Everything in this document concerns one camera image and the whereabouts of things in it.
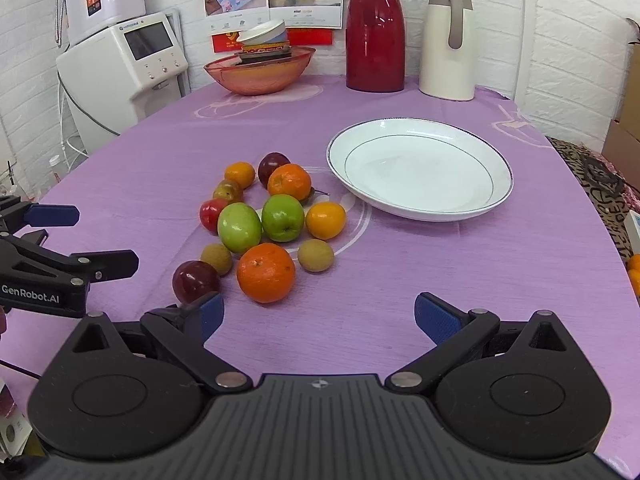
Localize dark plum front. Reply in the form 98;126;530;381
171;260;221;304

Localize dark plum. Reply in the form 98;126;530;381
258;152;290;188
171;260;221;304

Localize brown longan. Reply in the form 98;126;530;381
297;238;334;273
200;244;233;276

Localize large front orange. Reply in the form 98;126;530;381
236;243;295;304

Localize green apple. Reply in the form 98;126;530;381
217;203;262;255
262;194;305;243

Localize red tomato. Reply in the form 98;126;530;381
198;198;229;235

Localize red yellow small fruit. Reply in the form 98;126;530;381
212;179;244;204

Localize small back orange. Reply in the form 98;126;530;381
224;162;256;190

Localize yellow orange kumquat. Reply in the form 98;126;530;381
306;202;346;240

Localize orange with leaf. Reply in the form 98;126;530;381
267;164;312;200

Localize dark plum back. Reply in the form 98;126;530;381
258;152;290;188

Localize white water dispenser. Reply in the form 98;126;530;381
56;12;191;155

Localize purple tablecloth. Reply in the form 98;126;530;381
0;72;640;476

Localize white porcelain plate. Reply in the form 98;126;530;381
326;118;514;222

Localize oranges on bench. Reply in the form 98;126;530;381
626;254;640;297

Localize white power strip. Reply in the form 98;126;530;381
624;210;640;255

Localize leopard print cloth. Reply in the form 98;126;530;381
548;136;639;263

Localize orange plastic bowl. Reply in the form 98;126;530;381
204;47;316;96

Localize cardboard boxes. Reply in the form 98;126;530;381
602;44;640;188

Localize white thermos jug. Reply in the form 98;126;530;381
419;0;476;102

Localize stacked small bowls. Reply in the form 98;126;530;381
238;20;292;64

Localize red thermos jug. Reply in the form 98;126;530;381
345;0;406;92

